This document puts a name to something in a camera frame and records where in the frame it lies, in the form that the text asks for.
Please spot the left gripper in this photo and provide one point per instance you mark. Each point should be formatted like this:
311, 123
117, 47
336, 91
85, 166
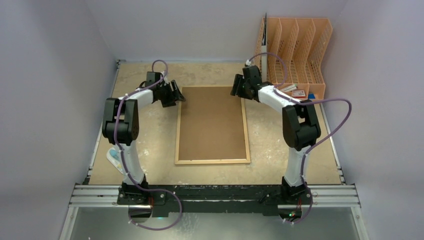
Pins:
170, 101

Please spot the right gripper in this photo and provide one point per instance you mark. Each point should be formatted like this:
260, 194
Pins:
240, 87

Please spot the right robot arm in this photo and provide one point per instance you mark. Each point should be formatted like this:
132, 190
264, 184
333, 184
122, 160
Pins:
300, 124

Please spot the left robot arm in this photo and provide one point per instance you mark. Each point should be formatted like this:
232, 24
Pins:
121, 126

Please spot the white folder in organizer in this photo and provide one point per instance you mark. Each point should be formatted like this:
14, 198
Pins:
264, 57

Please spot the white marker pen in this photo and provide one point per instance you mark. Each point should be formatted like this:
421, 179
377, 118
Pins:
289, 88

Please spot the red white small box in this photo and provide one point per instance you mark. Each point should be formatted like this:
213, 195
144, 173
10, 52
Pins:
298, 94

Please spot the orange desk file organizer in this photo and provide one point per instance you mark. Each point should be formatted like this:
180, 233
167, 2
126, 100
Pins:
295, 51

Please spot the blue white tape dispenser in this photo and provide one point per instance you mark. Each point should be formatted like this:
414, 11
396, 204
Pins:
115, 158

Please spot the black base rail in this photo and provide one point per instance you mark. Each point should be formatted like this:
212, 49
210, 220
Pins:
267, 200

